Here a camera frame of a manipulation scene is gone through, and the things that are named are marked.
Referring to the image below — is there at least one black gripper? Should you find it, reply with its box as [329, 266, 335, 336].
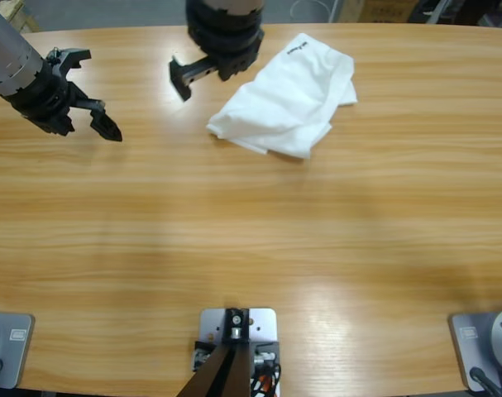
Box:
[4, 64, 123, 143]
[169, 0, 265, 103]

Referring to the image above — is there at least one white T-shirt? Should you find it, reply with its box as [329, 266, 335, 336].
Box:
[205, 32, 358, 161]

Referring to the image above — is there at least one light wooden pallet stack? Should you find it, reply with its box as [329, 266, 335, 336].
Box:
[0, 0, 41, 32]

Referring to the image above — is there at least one dark post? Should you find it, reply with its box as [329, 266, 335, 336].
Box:
[179, 306, 251, 397]

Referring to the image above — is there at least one dark grey chair base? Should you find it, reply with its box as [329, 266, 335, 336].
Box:
[488, 0, 502, 29]

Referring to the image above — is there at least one white mount block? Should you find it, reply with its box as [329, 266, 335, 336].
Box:
[191, 306, 283, 397]

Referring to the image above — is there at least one white cable loop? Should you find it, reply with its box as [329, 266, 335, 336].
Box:
[290, 0, 338, 22]

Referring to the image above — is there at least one light brown cardboard box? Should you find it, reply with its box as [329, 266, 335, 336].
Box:
[337, 0, 366, 22]

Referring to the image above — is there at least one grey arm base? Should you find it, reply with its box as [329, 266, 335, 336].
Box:
[447, 306, 502, 392]
[0, 312, 36, 390]

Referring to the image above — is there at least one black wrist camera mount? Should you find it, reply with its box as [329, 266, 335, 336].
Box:
[46, 47, 93, 76]

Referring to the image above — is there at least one dark brown cardboard box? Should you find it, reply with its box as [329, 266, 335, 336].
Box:
[360, 0, 413, 22]

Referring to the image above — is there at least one grey metal stand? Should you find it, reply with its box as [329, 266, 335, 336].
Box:
[423, 0, 454, 24]

